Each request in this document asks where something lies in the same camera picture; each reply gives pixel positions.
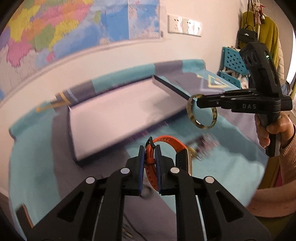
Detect tortoiseshell bangle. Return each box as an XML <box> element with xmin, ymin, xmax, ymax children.
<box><xmin>186</xmin><ymin>94</ymin><xmax>218</xmax><ymax>130</ymax></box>

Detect orange strap smartwatch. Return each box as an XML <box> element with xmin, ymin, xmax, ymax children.
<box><xmin>144</xmin><ymin>135</ymin><xmax>193</xmax><ymax>195</ymax></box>

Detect right hand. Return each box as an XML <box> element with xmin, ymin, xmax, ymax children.
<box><xmin>254</xmin><ymin>113</ymin><xmax>295</xmax><ymax>149</ymax></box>

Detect blue perforated rack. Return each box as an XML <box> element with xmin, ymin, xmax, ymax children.
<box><xmin>218</xmin><ymin>47</ymin><xmax>250</xmax><ymax>89</ymax></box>

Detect teal grey patterned bedsheet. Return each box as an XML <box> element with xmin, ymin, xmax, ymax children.
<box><xmin>9</xmin><ymin>59</ymin><xmax>268</xmax><ymax>240</ymax></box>

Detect mustard yellow hanging coat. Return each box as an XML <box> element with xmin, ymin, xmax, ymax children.
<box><xmin>240</xmin><ymin>11</ymin><xmax>280</xmax><ymax>68</ymax></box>

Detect black hanging handbag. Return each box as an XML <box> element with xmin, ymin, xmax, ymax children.
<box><xmin>237</xmin><ymin>25</ymin><xmax>258</xmax><ymax>44</ymax></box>

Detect white shallow tray box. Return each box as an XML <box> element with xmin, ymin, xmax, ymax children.
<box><xmin>69</xmin><ymin>77</ymin><xmax>189</xmax><ymax>164</ymax></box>

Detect white wall socket panel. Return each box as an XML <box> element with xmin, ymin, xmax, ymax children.
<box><xmin>168</xmin><ymin>15</ymin><xmax>203</xmax><ymax>37</ymax></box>

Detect colourful wall map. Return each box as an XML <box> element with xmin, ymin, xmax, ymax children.
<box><xmin>1</xmin><ymin>0</ymin><xmax>160</xmax><ymax>98</ymax></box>

